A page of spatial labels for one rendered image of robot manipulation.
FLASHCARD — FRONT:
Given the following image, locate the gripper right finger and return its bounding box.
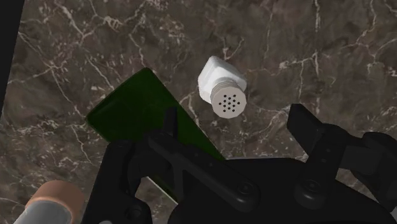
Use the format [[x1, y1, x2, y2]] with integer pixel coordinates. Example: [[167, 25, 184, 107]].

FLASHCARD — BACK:
[[286, 103, 397, 215]]

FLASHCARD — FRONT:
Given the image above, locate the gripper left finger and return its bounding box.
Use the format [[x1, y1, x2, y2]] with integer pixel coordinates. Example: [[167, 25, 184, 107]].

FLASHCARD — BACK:
[[81, 106, 261, 224]]

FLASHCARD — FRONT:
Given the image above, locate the dark green flat board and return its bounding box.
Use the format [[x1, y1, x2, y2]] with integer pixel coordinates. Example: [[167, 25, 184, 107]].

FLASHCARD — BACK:
[[85, 67, 226, 204]]

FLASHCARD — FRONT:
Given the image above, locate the white salt shaker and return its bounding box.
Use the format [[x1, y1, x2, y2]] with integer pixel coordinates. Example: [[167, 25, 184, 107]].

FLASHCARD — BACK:
[[197, 55, 248, 120]]

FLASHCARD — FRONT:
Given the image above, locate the brown and grey cylinder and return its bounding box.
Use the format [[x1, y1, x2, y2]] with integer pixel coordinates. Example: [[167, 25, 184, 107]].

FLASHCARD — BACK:
[[12, 179, 85, 224]]

